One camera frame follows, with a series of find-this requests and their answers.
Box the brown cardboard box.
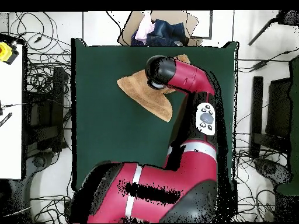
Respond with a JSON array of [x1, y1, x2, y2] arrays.
[[117, 10, 204, 47]]

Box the green cloth covered table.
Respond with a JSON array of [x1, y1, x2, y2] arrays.
[[276, 55, 299, 197]]

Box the black cable with adapter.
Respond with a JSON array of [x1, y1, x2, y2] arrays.
[[238, 47, 299, 73]]

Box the yellow emergency stop button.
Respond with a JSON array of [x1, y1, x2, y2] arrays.
[[0, 41, 20, 65]]

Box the black frame stand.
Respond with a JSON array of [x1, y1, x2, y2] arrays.
[[23, 66, 72, 153]]

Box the black flat tool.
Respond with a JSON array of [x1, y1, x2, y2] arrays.
[[0, 112, 13, 128]]

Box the black floor cable tangle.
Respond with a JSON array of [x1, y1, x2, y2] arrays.
[[8, 11, 72, 94], [30, 195, 73, 224], [233, 149, 281, 222]]

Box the dark green table cloth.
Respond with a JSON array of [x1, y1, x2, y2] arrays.
[[71, 38, 239, 192]]

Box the blue denim jeans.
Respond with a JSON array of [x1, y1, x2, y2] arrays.
[[130, 19, 190, 47]]

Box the black tripod leg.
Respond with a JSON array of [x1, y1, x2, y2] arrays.
[[248, 10, 299, 46]]

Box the orange terry towel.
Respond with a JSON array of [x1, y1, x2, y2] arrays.
[[116, 54, 191, 123]]

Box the black stand base with caster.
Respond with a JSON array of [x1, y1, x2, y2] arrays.
[[254, 157, 293, 187], [24, 150, 60, 183]]

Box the white desk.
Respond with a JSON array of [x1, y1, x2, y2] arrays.
[[0, 44, 24, 180]]

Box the pink garment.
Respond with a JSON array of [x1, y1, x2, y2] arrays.
[[134, 11, 156, 44]]

